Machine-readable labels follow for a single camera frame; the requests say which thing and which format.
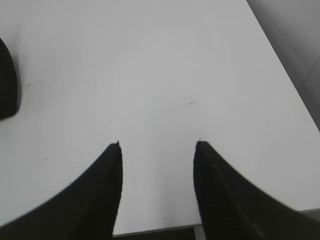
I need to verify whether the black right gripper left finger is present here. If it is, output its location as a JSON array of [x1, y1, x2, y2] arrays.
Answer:
[[0, 142, 123, 240]]

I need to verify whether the black fabric bag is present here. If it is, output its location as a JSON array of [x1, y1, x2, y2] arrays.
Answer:
[[0, 39, 21, 120]]

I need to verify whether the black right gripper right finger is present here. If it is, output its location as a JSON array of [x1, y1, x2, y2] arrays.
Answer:
[[193, 141, 320, 240]]

